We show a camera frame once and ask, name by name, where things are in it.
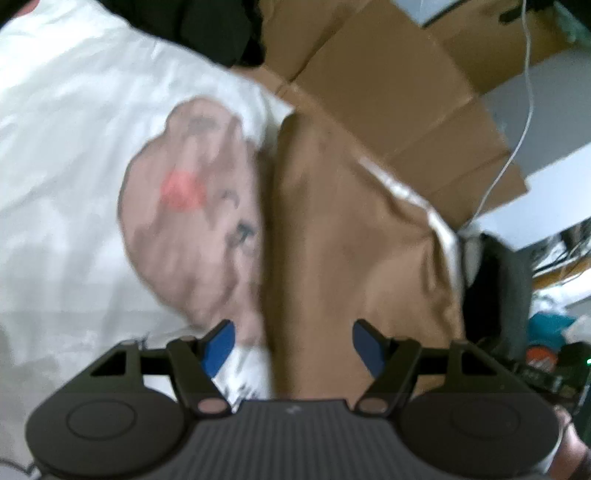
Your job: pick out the bear print bedsheet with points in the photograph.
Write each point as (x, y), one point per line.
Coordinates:
(69, 161)

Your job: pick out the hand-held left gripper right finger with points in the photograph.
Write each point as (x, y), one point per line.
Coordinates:
(367, 346)

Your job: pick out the black garment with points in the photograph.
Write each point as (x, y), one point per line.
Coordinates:
(198, 27)

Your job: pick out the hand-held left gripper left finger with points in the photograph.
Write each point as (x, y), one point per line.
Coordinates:
(219, 346)

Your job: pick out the teal orange garment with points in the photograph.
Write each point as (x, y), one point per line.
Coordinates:
(545, 325)

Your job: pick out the brown cardboard sheet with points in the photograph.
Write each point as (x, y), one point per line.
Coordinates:
(392, 92)

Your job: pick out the person's right hand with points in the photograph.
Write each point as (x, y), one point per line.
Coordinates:
(577, 457)

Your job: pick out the brown printed t-shirt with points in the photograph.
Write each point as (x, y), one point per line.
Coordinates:
(346, 240)

